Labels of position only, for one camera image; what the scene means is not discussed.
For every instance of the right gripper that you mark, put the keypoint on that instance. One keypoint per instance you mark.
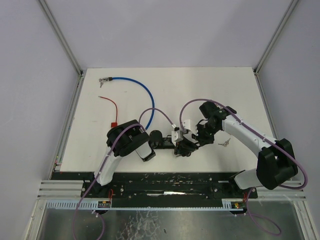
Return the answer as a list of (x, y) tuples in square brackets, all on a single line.
[(203, 131)]

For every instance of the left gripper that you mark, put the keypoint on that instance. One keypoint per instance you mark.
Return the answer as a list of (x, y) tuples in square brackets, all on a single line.
[(178, 148)]

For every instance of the silver keys of long padlock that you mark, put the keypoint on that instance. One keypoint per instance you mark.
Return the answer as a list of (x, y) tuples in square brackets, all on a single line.
[(225, 144)]

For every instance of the black padlock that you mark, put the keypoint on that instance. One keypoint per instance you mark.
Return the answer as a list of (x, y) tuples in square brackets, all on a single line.
[(185, 149)]

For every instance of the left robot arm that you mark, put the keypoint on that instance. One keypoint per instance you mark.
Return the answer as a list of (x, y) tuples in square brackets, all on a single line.
[(124, 139)]

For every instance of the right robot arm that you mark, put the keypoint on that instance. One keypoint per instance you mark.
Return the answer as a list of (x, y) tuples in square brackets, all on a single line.
[(275, 163)]

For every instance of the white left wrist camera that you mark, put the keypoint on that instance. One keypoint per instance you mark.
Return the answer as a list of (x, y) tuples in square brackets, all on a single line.
[(176, 135)]

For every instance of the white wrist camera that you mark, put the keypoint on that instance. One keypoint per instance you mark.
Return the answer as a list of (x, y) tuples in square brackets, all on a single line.
[(189, 125), (176, 135)]

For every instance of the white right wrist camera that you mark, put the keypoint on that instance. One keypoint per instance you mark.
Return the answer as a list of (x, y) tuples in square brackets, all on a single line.
[(189, 125)]

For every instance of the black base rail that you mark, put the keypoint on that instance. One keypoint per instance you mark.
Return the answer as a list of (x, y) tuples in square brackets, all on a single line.
[(217, 185)]

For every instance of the red cable padlock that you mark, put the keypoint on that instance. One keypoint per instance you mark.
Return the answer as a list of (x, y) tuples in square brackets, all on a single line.
[(115, 111)]

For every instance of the blue cable lock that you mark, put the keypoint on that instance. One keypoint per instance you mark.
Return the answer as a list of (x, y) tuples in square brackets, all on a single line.
[(109, 79)]

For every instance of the keys of blue cable lock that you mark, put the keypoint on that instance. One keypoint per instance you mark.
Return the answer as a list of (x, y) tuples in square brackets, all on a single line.
[(101, 81)]

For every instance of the left aluminium frame post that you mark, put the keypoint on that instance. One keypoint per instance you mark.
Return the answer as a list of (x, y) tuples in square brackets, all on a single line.
[(60, 36)]

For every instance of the aluminium frame post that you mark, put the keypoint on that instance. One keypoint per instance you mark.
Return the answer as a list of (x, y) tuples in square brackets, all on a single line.
[(275, 36), (60, 36)]

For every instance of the right aluminium frame post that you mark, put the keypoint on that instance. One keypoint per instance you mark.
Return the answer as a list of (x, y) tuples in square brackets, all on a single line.
[(275, 36)]

